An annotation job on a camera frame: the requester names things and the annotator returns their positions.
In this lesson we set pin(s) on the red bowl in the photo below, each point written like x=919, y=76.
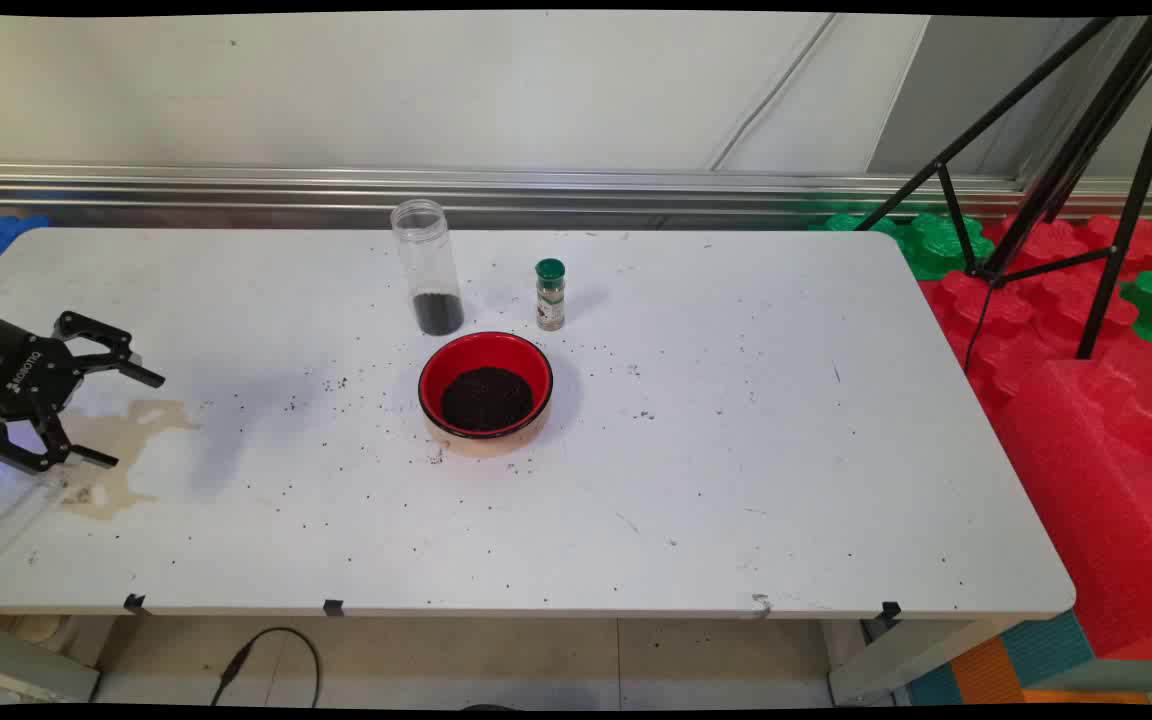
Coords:
x=486, y=350

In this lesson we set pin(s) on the green capped spice bottle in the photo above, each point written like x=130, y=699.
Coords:
x=550, y=300

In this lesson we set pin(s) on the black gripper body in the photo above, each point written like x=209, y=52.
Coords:
x=16, y=370

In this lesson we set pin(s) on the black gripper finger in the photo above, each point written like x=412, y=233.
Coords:
x=91, y=322
x=46, y=462

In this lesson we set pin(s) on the black seeds pile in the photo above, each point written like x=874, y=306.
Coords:
x=486, y=400

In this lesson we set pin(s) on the aluminium wall rail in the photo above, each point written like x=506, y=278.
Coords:
x=736, y=188

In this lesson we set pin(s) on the blue foam gear tile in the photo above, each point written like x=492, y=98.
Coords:
x=6, y=240

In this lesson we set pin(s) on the orange foam floor tile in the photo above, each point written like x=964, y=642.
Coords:
x=986, y=675

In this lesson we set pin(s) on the large red foam block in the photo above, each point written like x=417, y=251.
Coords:
x=1096, y=500

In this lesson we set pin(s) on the clear plastic jar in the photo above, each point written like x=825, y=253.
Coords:
x=421, y=250

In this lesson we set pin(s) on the teal foam floor tile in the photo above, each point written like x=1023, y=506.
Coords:
x=1046, y=650

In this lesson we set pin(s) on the black tripod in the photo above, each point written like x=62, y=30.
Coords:
x=1137, y=190

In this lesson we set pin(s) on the grey table leg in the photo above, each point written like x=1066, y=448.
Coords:
x=896, y=665
x=16, y=665

